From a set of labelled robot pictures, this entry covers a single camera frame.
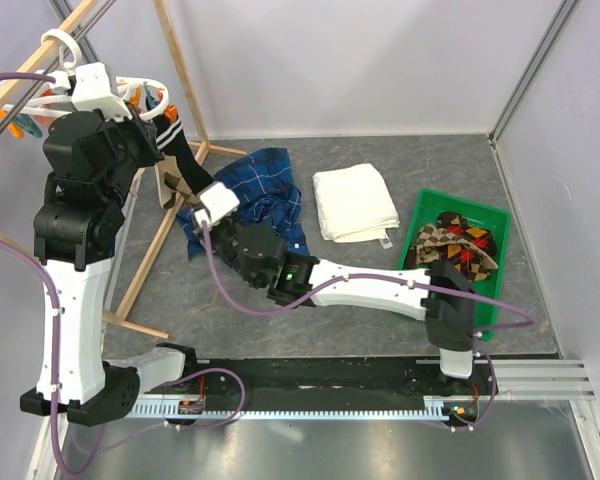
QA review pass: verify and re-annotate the blue plaid shirt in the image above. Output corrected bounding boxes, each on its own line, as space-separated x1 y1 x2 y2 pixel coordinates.
177 147 309 258

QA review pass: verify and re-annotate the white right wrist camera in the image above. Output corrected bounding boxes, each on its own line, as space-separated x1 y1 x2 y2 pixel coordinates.
193 181 240 230

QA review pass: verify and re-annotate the white folded towel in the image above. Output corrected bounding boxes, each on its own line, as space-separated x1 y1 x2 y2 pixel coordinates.
312 163 400 243

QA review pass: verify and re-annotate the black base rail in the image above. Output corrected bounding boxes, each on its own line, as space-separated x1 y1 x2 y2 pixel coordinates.
144 356 498 416

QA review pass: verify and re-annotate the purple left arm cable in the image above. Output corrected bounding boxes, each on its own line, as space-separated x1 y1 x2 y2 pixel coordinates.
0 72 249 476

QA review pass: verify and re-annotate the black white striped sock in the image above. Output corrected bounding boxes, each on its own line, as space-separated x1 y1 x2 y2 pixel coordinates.
153 115 214 195

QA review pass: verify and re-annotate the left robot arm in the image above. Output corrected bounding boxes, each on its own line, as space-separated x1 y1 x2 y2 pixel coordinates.
20 109 200 427

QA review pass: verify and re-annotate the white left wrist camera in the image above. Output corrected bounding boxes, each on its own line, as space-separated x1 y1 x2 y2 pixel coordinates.
51 62 131 122

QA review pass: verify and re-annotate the white round sock hanger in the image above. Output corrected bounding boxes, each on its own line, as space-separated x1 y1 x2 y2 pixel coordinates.
21 29 170 122

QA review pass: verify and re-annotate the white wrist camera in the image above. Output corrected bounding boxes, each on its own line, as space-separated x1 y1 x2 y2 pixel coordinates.
193 181 240 230
51 62 131 122

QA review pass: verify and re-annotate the green plastic tray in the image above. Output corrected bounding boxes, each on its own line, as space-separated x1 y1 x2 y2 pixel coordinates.
388 187 512 342

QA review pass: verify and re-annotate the wooden drying rack frame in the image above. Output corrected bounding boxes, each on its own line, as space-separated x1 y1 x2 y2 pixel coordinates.
0 0 249 341

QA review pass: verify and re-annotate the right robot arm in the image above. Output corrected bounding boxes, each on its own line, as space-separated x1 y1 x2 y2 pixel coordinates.
196 213 476 394

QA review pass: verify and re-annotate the black red argyle sock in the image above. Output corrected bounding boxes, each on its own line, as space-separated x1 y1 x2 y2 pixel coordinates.
436 211 499 282

